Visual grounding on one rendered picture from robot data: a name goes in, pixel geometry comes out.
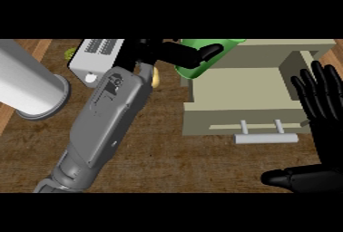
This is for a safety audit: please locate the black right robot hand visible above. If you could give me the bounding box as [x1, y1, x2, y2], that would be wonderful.
[260, 60, 343, 194]

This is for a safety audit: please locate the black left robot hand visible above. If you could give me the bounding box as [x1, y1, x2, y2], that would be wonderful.
[111, 38, 225, 73]

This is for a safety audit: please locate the green cup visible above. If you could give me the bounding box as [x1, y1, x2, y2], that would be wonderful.
[173, 38, 248, 80]

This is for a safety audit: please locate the beige open drawer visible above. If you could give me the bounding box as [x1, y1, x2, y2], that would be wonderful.
[179, 38, 337, 137]

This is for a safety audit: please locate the pale yellow round object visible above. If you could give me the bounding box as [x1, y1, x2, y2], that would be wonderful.
[149, 66, 163, 89]

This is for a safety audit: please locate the white box appliance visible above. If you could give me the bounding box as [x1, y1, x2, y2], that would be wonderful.
[67, 38, 126, 89]

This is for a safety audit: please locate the small green vegetable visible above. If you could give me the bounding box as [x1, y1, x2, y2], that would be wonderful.
[64, 47, 78, 61]

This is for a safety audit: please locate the white cylinder appliance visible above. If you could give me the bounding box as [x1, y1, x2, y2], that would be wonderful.
[0, 38, 72, 121]

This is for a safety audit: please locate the white drawer handle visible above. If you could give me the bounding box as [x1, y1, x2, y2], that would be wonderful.
[234, 119, 300, 145]

